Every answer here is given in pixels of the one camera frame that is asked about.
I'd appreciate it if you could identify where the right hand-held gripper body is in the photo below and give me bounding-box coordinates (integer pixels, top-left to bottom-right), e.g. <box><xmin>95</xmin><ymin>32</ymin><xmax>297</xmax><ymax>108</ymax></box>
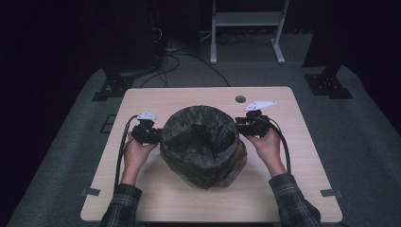
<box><xmin>243</xmin><ymin>100</ymin><xmax>278</xmax><ymax>139</ymax></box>

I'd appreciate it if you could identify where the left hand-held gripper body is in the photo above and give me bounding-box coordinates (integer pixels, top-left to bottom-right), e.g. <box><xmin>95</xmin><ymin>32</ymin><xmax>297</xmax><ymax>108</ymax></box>
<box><xmin>131</xmin><ymin>111</ymin><xmax>158</xmax><ymax>146</ymax></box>

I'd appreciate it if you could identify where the black plastic garbage bag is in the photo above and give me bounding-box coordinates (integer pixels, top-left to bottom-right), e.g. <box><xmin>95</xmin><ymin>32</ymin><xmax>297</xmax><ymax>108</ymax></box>
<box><xmin>159</xmin><ymin>105</ymin><xmax>248</xmax><ymax>190</ymax></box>

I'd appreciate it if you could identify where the person's left hand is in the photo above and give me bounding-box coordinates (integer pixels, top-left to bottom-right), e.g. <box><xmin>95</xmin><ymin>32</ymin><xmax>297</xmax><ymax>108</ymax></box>
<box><xmin>123</xmin><ymin>137</ymin><xmax>159</xmax><ymax>173</ymax></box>

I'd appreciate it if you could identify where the person's right hand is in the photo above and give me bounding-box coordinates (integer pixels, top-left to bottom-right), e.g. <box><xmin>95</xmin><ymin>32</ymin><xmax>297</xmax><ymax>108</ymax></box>
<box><xmin>245</xmin><ymin>127</ymin><xmax>285</xmax><ymax>175</ymax></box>

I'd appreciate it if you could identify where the black metal stand base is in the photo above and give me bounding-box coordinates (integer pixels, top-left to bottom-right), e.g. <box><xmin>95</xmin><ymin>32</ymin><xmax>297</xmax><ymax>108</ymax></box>
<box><xmin>91</xmin><ymin>67</ymin><xmax>135</xmax><ymax>102</ymax></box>
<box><xmin>304</xmin><ymin>64</ymin><xmax>354</xmax><ymax>100</ymax></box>

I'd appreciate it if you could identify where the grey tape strip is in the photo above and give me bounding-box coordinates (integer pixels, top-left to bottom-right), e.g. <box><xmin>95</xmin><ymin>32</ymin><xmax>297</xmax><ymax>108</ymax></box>
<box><xmin>79</xmin><ymin>187</ymin><xmax>101</xmax><ymax>197</ymax></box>
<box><xmin>321</xmin><ymin>188</ymin><xmax>343</xmax><ymax>199</ymax></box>

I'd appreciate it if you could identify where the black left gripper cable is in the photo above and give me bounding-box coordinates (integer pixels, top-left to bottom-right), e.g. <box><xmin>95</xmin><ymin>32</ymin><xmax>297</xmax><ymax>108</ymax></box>
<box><xmin>113</xmin><ymin>114</ymin><xmax>139</xmax><ymax>194</ymax></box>

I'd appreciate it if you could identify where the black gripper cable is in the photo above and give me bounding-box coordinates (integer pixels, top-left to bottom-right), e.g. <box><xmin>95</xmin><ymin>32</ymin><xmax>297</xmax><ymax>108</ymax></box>
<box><xmin>259</xmin><ymin>116</ymin><xmax>292</xmax><ymax>175</ymax></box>
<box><xmin>113</xmin><ymin>114</ymin><xmax>139</xmax><ymax>194</ymax></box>

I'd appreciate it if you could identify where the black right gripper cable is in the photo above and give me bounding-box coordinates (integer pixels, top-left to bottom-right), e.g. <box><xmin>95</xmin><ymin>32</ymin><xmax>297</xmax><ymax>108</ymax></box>
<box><xmin>259</xmin><ymin>116</ymin><xmax>292</xmax><ymax>175</ymax></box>

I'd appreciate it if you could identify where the black floor cable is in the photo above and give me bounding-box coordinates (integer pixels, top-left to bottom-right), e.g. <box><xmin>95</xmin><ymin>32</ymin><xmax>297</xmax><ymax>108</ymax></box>
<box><xmin>140</xmin><ymin>53</ymin><xmax>231</xmax><ymax>88</ymax></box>

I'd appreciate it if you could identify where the white metal stand frame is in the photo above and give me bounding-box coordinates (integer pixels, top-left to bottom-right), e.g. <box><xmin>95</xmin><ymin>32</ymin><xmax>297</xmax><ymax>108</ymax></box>
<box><xmin>209</xmin><ymin>0</ymin><xmax>290</xmax><ymax>65</ymax></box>

